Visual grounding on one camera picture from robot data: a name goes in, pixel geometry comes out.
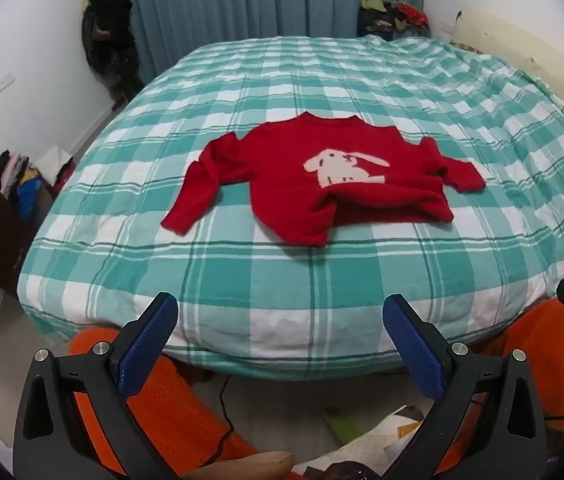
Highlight black hanging clothes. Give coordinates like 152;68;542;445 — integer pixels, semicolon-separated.
81;0;144;110

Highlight red rabbit sweater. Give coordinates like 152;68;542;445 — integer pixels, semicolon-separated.
161;112;486;247

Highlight teal plaid bed cover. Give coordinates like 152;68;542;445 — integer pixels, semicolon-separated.
17;36;564;380

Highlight orange fleece trousers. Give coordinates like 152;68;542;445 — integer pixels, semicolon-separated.
68;299;564;480

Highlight person's left hand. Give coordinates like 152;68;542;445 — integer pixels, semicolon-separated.
181;452;295;480

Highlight cream headboard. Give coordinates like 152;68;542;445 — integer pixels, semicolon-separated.
451;8;564;100

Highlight clothes pile by curtain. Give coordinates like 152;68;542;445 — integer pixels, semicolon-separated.
357;0;431;41

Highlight brown box with clothes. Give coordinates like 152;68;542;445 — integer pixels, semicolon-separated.
0;146;76;296

